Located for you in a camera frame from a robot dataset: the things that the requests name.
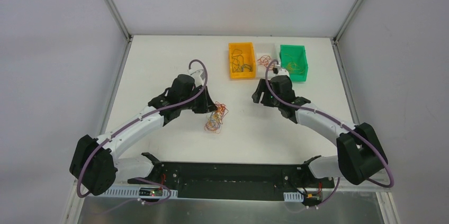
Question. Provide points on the right aluminium frame post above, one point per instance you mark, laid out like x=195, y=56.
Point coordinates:
x=348, y=19

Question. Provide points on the right white cable duct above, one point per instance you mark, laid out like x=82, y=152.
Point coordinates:
x=293, y=197

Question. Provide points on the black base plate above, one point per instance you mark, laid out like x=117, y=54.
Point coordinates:
x=258, y=182

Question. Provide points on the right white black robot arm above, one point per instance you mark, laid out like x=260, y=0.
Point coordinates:
x=359, y=152

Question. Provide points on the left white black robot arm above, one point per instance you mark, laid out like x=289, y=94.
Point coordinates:
x=97, y=163

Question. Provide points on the orange plastic bin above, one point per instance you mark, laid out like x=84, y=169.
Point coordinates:
x=242, y=62

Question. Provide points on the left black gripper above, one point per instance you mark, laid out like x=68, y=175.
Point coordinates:
x=206, y=102

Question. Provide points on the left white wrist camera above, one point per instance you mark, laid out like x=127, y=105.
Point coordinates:
x=198, y=75

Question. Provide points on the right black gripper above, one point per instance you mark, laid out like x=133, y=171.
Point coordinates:
x=261, y=94

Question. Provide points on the white cable duct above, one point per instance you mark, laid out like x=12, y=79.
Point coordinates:
x=143, y=192
x=293, y=197

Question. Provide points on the white plastic bin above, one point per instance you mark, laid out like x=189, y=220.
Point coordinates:
x=264, y=54

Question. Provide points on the green plastic bin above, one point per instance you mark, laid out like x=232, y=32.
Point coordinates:
x=294, y=59

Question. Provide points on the left white cable duct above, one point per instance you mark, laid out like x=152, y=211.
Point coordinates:
x=143, y=192

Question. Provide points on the left aluminium frame post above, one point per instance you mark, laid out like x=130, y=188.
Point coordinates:
x=118, y=19

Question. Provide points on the aluminium frame post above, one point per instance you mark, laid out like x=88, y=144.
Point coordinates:
x=118, y=19
x=348, y=19

